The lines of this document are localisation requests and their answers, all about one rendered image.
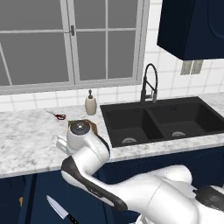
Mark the dark blue base cupboards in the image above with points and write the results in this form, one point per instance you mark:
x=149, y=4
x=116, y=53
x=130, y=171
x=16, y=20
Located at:
x=40, y=186

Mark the black double sink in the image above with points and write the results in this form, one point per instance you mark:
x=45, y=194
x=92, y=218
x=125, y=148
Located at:
x=163, y=122

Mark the small orange rod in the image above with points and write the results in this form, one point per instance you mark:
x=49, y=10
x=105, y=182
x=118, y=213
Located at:
x=21, y=201

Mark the beige soap dispenser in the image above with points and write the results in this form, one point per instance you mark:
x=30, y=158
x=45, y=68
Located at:
x=90, y=105

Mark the black spring tap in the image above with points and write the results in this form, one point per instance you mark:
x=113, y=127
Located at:
x=143, y=90

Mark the brown wooden cutting board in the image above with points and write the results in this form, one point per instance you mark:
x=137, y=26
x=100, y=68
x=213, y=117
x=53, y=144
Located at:
x=91, y=126

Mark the dark blue wall cupboard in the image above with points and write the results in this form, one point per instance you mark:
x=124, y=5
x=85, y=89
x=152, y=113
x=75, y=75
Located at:
x=189, y=26

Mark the grey framed window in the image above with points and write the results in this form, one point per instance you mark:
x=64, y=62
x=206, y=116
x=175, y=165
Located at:
x=70, y=58

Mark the grey wall socket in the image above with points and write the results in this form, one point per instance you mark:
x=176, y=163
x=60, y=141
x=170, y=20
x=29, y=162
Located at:
x=186, y=67
x=197, y=66

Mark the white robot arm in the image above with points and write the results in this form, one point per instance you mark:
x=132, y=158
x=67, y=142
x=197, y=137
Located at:
x=163, y=195

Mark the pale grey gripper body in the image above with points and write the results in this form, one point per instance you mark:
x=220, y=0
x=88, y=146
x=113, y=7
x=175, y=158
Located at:
x=61, y=144

